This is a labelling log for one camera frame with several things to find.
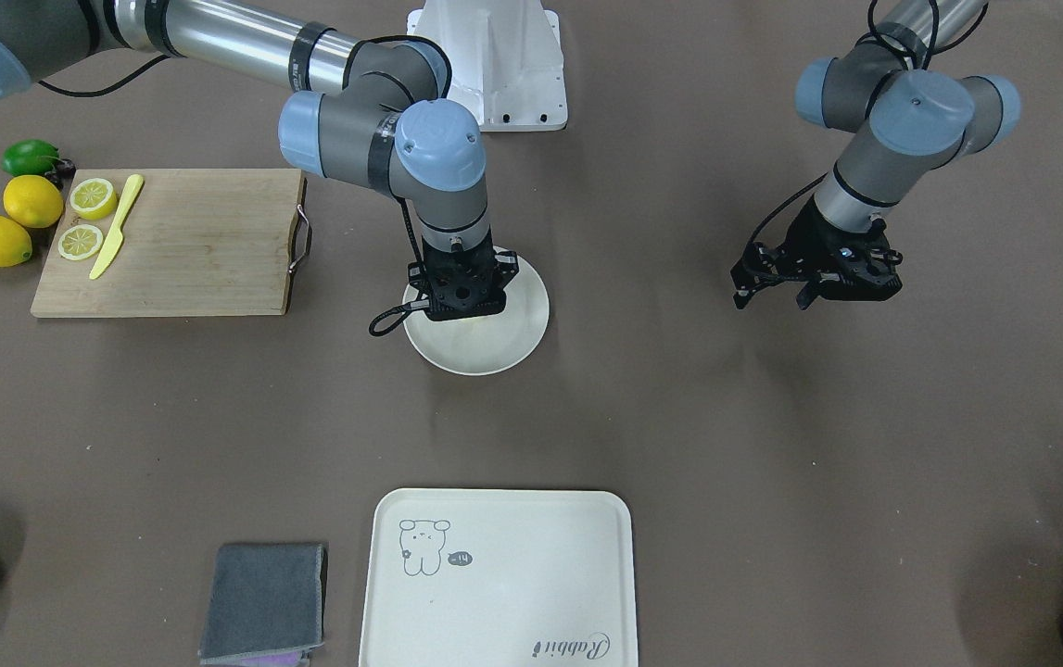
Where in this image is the cream rabbit tray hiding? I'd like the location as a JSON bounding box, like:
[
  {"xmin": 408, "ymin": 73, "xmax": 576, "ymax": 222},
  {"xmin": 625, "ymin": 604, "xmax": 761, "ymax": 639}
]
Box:
[{"xmin": 359, "ymin": 488, "xmax": 639, "ymax": 666}]

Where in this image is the green lime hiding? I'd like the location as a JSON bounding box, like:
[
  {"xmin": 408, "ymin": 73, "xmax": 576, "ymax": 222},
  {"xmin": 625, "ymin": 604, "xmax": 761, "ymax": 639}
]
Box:
[{"xmin": 0, "ymin": 139, "xmax": 61, "ymax": 177}]

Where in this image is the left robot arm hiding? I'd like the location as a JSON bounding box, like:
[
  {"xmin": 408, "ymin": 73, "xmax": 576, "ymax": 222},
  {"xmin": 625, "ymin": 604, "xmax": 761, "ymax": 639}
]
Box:
[{"xmin": 730, "ymin": 1, "xmax": 1020, "ymax": 309}]

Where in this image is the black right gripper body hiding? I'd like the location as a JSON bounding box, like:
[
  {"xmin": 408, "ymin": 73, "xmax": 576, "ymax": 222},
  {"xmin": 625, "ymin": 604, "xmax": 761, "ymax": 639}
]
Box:
[{"xmin": 409, "ymin": 233, "xmax": 519, "ymax": 322}]

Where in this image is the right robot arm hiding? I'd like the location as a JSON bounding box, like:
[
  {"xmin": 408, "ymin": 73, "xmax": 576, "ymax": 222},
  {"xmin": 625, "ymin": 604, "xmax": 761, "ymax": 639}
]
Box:
[{"xmin": 0, "ymin": 1, "xmax": 519, "ymax": 321}]

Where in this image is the grey folded cloth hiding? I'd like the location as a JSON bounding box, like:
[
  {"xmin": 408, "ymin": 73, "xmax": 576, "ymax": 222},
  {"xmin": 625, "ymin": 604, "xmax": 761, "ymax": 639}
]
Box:
[{"xmin": 199, "ymin": 541, "xmax": 326, "ymax": 666}]

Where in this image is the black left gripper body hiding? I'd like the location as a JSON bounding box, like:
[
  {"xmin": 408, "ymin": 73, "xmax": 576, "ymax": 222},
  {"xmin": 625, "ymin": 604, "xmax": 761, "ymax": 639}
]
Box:
[{"xmin": 731, "ymin": 202, "xmax": 902, "ymax": 309}]

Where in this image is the lemon half slice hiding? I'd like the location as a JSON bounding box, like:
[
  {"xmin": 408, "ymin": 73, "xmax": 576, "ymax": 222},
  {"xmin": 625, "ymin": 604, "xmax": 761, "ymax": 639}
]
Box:
[
  {"xmin": 68, "ymin": 178, "xmax": 119, "ymax": 220},
  {"xmin": 56, "ymin": 223, "xmax": 105, "ymax": 261}
]

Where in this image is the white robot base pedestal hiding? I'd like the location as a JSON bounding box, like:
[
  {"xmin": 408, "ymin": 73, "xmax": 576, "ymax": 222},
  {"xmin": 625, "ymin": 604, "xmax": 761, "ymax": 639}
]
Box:
[{"xmin": 407, "ymin": 1, "xmax": 568, "ymax": 132}]

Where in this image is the yellow plastic knife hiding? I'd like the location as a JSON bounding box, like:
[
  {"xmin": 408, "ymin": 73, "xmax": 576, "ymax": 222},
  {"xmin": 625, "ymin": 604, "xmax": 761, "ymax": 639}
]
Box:
[{"xmin": 89, "ymin": 173, "xmax": 146, "ymax": 280}]

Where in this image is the speckled white plate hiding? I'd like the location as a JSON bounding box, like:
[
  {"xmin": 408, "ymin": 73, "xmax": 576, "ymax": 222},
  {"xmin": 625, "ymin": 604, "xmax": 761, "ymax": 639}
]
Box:
[{"xmin": 401, "ymin": 257, "xmax": 550, "ymax": 376}]

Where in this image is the bamboo cutting board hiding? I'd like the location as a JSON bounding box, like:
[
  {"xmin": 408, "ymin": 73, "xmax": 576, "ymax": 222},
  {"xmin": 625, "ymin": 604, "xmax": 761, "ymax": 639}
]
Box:
[{"xmin": 31, "ymin": 169, "xmax": 306, "ymax": 318}]

